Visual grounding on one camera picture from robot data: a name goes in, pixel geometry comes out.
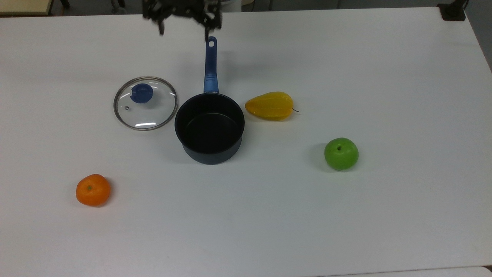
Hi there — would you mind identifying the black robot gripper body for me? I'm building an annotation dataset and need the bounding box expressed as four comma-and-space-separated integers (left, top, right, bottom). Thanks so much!
142, 0, 223, 30

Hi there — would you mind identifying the glass lid with blue knob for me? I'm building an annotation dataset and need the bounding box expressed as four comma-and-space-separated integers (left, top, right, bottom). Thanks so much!
113, 76, 178, 131

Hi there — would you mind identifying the yellow starfruit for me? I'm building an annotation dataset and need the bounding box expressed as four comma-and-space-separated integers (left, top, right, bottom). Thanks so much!
245, 91, 299, 121

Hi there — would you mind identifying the wooden table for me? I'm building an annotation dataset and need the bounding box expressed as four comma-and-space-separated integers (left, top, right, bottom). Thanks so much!
0, 0, 53, 16

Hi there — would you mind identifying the orange mandarin fruit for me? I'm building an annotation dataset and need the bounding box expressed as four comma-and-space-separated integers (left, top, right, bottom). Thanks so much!
75, 174, 111, 207

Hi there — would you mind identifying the green apple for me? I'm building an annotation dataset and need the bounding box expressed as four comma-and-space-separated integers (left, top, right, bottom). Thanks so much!
324, 137, 359, 171

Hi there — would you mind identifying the black stand base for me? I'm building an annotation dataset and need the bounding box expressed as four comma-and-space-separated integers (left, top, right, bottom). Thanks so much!
437, 0, 467, 21

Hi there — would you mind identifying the dark saucepan with blue handle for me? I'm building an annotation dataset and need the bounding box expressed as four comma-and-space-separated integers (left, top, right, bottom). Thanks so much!
174, 36, 246, 165

